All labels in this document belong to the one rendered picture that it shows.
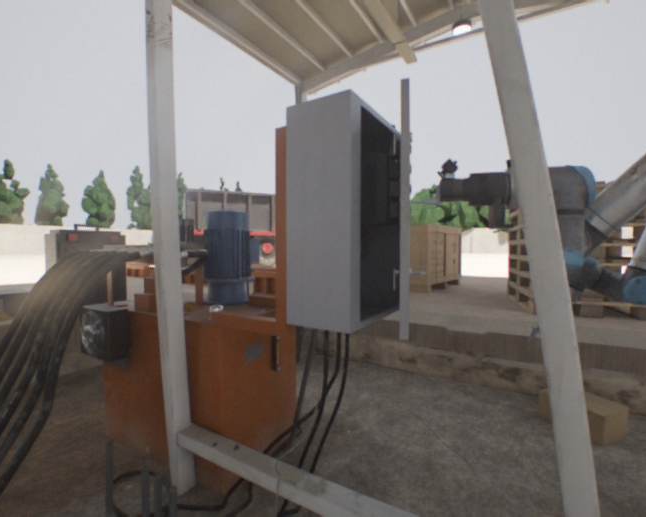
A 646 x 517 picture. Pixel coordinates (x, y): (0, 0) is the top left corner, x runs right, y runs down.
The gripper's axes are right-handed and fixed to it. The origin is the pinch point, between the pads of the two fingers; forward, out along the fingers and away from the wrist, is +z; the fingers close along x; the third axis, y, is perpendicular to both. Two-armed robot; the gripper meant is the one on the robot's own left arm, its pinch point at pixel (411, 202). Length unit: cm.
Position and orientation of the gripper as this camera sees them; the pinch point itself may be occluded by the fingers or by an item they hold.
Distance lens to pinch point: 81.1
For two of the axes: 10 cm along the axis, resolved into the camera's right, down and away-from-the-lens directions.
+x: -2.6, 0.3, -9.6
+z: -9.7, -0.1, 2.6
